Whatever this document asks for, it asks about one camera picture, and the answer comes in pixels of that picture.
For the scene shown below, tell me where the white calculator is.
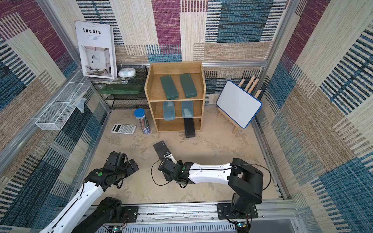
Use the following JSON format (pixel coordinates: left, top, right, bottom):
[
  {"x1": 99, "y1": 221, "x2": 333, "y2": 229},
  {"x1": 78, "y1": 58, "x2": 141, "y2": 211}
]
[{"x1": 111, "y1": 124, "x2": 137, "y2": 135}]

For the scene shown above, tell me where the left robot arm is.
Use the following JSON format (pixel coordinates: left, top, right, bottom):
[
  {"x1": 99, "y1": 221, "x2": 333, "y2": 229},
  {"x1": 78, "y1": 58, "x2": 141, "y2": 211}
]
[{"x1": 41, "y1": 151, "x2": 139, "y2": 233}]

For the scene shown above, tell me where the wooden three-tier shelf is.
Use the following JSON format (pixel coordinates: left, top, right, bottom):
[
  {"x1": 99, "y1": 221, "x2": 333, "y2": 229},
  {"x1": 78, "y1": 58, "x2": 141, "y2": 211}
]
[{"x1": 144, "y1": 62, "x2": 207, "y2": 133}]

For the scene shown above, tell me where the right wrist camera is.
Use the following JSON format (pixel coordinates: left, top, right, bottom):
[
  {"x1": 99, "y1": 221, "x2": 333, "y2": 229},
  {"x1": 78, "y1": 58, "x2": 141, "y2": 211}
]
[{"x1": 164, "y1": 150, "x2": 178, "y2": 164}]

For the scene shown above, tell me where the dark green pencil case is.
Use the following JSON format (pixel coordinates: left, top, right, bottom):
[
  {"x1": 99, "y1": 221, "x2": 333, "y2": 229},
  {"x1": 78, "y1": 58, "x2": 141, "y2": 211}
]
[
  {"x1": 160, "y1": 75, "x2": 179, "y2": 100},
  {"x1": 180, "y1": 73, "x2": 198, "y2": 98}
]

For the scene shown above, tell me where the green cutting mat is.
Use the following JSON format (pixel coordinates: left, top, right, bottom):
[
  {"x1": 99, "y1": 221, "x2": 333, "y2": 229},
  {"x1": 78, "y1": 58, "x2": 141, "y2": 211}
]
[{"x1": 99, "y1": 84, "x2": 144, "y2": 94}]

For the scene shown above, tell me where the wooden easel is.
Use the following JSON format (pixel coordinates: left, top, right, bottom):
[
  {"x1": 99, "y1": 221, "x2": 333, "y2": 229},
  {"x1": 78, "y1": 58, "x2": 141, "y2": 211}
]
[{"x1": 217, "y1": 76, "x2": 261, "y2": 134}]

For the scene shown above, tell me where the Inedia magazine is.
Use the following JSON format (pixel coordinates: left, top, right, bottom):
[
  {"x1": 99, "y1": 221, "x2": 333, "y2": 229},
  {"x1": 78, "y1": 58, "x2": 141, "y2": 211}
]
[{"x1": 75, "y1": 21, "x2": 118, "y2": 79}]

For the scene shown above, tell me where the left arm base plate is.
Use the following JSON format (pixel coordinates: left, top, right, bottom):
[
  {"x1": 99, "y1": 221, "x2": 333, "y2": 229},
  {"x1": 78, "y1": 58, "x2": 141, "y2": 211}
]
[{"x1": 118, "y1": 206, "x2": 139, "y2": 224}]

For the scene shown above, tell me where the light teal pencil case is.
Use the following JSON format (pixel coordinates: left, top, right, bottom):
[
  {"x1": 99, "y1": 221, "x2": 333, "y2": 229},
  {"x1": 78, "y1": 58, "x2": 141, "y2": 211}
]
[
  {"x1": 163, "y1": 102, "x2": 175, "y2": 121},
  {"x1": 181, "y1": 101, "x2": 194, "y2": 119}
]

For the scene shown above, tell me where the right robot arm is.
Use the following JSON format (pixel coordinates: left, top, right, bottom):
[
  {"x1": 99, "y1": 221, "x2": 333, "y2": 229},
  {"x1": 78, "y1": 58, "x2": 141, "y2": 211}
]
[{"x1": 158, "y1": 158, "x2": 264, "y2": 219}]

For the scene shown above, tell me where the black pencil case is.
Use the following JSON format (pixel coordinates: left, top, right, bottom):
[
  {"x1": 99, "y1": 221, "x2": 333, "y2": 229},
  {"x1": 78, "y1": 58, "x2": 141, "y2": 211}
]
[
  {"x1": 184, "y1": 118, "x2": 196, "y2": 138},
  {"x1": 153, "y1": 141, "x2": 172, "y2": 161}
]

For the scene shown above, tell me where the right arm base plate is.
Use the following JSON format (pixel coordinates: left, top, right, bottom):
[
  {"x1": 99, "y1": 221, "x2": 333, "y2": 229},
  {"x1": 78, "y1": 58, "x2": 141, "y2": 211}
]
[{"x1": 216, "y1": 203, "x2": 258, "y2": 221}]

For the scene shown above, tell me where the blue-lid pencil canister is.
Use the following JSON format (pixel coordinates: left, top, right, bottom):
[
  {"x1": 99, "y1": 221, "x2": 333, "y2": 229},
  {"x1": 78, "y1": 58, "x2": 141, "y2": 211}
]
[{"x1": 134, "y1": 108, "x2": 151, "y2": 135}]

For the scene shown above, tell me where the white round device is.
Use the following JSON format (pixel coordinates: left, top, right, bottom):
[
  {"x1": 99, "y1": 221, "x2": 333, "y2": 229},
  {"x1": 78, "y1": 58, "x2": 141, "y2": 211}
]
[{"x1": 118, "y1": 68, "x2": 137, "y2": 78}]

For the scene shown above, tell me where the aluminium front rail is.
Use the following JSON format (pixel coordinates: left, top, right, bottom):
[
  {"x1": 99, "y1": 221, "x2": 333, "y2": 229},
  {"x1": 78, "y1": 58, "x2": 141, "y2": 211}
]
[{"x1": 72, "y1": 200, "x2": 307, "y2": 233}]

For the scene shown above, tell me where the white board blue frame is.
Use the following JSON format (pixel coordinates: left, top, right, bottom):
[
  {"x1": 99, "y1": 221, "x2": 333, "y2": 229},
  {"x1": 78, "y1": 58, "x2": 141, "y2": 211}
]
[{"x1": 216, "y1": 80, "x2": 262, "y2": 129}]

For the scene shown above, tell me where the white wire basket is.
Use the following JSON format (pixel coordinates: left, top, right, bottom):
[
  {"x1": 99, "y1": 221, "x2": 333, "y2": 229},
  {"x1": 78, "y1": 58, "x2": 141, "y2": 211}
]
[{"x1": 36, "y1": 82, "x2": 91, "y2": 131}]

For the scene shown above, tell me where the black wire rack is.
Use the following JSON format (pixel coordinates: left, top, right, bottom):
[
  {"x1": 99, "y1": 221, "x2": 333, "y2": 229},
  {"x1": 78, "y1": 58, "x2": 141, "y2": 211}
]
[{"x1": 93, "y1": 66, "x2": 149, "y2": 110}]

